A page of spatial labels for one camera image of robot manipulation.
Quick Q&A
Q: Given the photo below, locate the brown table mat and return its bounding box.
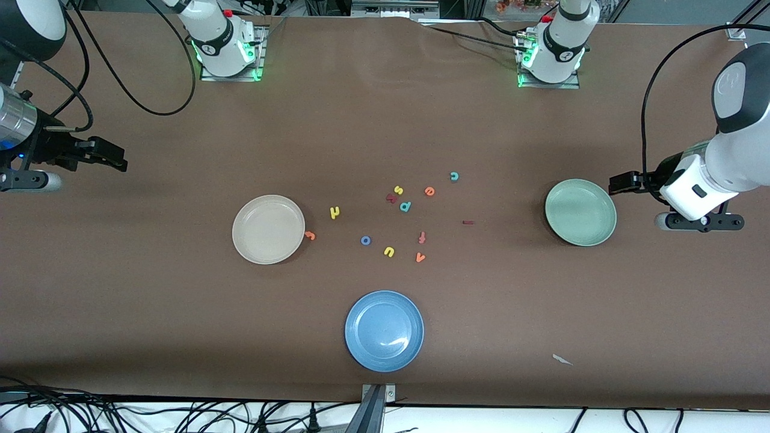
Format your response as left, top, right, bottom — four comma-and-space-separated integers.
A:
0, 11, 770, 411

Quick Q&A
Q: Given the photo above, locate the green plate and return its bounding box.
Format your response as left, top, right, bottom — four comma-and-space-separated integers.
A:
545, 179, 617, 247

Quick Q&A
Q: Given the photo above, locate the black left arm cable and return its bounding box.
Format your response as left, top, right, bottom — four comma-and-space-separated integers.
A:
640, 23, 770, 176

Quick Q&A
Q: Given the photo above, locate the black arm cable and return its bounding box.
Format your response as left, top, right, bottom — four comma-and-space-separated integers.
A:
640, 23, 770, 176
57, 0, 198, 132

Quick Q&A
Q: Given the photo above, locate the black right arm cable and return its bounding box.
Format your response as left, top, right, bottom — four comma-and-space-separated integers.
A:
57, 0, 198, 132

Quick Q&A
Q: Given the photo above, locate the beige brown plate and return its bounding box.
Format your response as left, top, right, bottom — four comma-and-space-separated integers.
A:
232, 194, 306, 265

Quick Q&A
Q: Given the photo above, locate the metal stand bracket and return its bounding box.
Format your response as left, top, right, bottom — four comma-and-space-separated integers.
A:
346, 384, 396, 433

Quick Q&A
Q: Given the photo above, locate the aluminium frame rail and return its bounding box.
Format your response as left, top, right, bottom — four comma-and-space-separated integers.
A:
725, 0, 770, 41
0, 57, 29, 91

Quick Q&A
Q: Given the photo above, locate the silver device box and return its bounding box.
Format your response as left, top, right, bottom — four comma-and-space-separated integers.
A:
352, 0, 440, 19

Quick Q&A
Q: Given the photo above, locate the black base cable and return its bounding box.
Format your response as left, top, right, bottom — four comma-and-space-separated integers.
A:
475, 17, 531, 37
421, 23, 525, 52

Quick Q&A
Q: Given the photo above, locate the blue plate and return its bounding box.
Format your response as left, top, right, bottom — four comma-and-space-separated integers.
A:
345, 290, 425, 373

